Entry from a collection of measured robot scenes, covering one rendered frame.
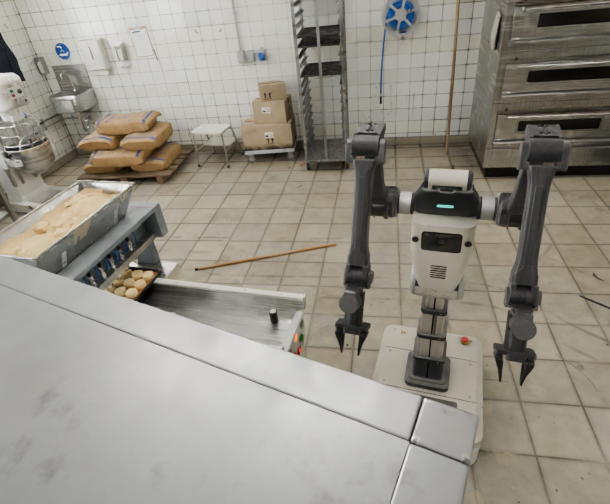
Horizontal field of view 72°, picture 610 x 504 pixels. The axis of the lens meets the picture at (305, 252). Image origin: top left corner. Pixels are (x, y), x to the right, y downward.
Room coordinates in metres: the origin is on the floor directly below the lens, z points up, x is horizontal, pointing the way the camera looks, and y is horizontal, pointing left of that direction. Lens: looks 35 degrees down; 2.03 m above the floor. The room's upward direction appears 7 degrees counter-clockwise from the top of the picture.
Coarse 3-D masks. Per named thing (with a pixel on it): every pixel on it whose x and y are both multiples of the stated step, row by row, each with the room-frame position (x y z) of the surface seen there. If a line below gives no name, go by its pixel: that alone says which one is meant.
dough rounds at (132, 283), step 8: (128, 272) 1.60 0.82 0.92; (136, 272) 1.59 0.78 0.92; (144, 272) 1.59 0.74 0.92; (152, 272) 1.58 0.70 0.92; (120, 280) 1.55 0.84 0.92; (128, 280) 1.54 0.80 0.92; (136, 280) 1.56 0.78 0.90; (144, 280) 1.53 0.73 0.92; (112, 288) 1.49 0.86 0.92; (120, 288) 1.49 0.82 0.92; (128, 288) 1.51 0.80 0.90; (136, 288) 1.49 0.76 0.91; (128, 296) 1.43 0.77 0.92; (136, 296) 1.44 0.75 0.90
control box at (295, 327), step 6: (300, 312) 1.29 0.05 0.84; (294, 318) 1.26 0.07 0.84; (300, 318) 1.26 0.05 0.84; (294, 324) 1.23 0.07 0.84; (300, 324) 1.24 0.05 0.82; (288, 330) 1.20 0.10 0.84; (294, 330) 1.19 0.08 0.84; (300, 330) 1.24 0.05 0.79; (288, 336) 1.16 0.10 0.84; (294, 336) 1.17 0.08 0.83; (288, 342) 1.13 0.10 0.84; (294, 342) 1.16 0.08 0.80; (300, 342) 1.22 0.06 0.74; (288, 348) 1.11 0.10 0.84; (294, 348) 1.15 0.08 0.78; (300, 348) 1.21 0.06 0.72
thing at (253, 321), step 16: (160, 304) 1.45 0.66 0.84; (176, 304) 1.43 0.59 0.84; (192, 304) 1.42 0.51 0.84; (208, 304) 1.41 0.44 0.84; (224, 304) 1.40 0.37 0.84; (240, 304) 1.38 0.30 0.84; (256, 304) 1.37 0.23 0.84; (208, 320) 1.31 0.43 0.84; (224, 320) 1.30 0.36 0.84; (240, 320) 1.28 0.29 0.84; (256, 320) 1.27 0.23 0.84; (272, 320) 1.24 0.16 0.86; (288, 320) 1.25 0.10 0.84; (256, 336) 1.18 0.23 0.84; (272, 336) 1.17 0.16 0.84; (304, 352) 1.33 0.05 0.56
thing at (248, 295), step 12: (156, 288) 1.54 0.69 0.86; (168, 288) 1.52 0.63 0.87; (180, 288) 1.49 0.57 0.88; (192, 288) 1.47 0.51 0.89; (204, 288) 1.45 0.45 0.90; (216, 288) 1.44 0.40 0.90; (228, 288) 1.43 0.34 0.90; (240, 288) 1.42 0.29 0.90; (228, 300) 1.42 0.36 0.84; (240, 300) 1.40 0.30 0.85; (252, 300) 1.38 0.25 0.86; (264, 300) 1.36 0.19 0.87; (276, 300) 1.34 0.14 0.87; (288, 300) 1.33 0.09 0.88; (300, 300) 1.31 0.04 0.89
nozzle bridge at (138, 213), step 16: (128, 208) 1.73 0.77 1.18; (144, 208) 1.71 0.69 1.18; (160, 208) 1.75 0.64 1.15; (128, 224) 1.58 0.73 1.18; (144, 224) 1.74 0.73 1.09; (160, 224) 1.72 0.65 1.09; (112, 240) 1.46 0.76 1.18; (144, 240) 1.66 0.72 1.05; (80, 256) 1.37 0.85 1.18; (96, 256) 1.36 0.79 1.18; (112, 256) 1.51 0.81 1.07; (128, 256) 1.54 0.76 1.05; (144, 256) 1.77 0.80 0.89; (64, 272) 1.28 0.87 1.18; (80, 272) 1.26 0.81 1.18; (112, 272) 1.43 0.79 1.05
